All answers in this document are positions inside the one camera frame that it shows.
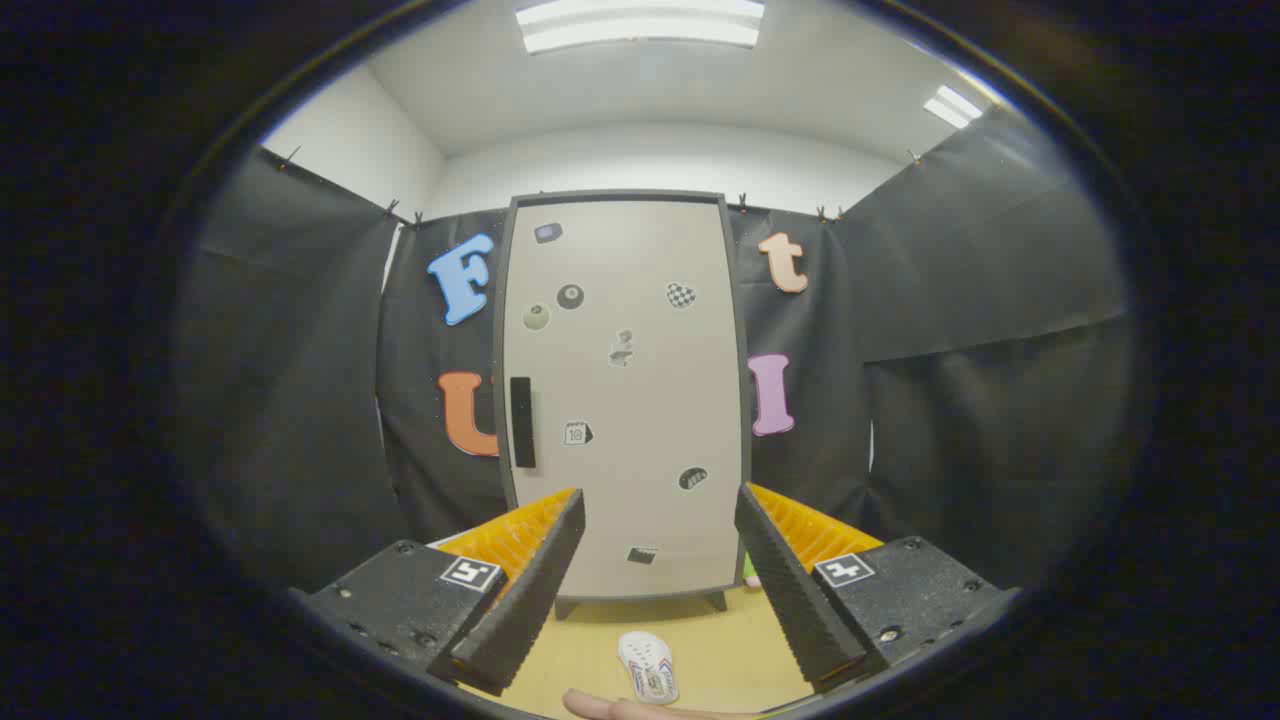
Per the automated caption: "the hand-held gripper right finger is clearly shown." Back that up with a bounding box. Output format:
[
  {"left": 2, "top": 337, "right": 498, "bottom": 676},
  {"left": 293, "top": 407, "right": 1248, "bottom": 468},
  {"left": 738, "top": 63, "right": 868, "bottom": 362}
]
[{"left": 734, "top": 482, "right": 1021, "bottom": 694}]

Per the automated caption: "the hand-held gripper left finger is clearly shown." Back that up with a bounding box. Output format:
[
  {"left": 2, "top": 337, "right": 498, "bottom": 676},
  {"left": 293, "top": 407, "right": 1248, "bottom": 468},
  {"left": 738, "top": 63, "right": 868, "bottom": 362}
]
[{"left": 290, "top": 487, "right": 587, "bottom": 698}]

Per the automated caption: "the white canvas shoe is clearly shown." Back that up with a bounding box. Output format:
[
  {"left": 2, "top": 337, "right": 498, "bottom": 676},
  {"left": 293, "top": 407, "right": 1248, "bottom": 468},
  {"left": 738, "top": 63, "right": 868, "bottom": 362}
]
[{"left": 617, "top": 630, "right": 681, "bottom": 705}]

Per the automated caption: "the black door handle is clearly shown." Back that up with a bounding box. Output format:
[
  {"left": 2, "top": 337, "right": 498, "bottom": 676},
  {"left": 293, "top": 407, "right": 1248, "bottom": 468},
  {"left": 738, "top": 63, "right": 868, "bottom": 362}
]
[{"left": 510, "top": 377, "right": 537, "bottom": 469}]

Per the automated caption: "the grey shoe cabinet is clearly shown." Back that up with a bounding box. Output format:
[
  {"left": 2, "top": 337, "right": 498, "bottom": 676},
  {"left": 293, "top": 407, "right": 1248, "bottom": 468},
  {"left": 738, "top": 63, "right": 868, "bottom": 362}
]
[{"left": 493, "top": 190, "right": 753, "bottom": 621}]

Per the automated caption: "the black backdrop cloth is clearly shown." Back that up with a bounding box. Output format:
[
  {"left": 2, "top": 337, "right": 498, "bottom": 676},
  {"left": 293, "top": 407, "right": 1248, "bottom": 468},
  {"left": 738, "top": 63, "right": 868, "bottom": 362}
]
[{"left": 175, "top": 105, "right": 1136, "bottom": 601}]

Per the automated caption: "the small ceiling light panel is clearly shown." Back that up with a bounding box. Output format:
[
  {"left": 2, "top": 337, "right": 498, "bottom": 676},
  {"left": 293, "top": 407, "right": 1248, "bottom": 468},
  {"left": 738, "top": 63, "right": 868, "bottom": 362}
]
[{"left": 922, "top": 85, "right": 986, "bottom": 129}]

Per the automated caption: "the large ceiling light panel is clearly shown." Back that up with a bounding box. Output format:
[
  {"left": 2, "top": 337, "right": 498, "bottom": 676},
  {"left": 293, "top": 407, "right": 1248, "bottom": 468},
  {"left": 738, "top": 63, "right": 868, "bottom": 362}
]
[{"left": 515, "top": 0, "right": 766, "bottom": 54}]

